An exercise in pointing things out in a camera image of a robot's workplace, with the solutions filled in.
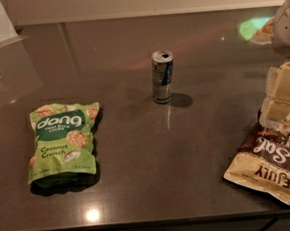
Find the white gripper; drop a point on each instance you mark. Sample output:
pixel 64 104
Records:
pixel 287 29

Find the silver blue redbull can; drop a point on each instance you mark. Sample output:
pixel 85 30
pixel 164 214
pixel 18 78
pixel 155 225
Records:
pixel 162 73

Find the brown cream chips bag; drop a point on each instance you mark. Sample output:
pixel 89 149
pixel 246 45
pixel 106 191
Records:
pixel 262 163

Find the green dang chips bag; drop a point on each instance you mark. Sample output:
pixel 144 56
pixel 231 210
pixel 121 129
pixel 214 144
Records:
pixel 63 143

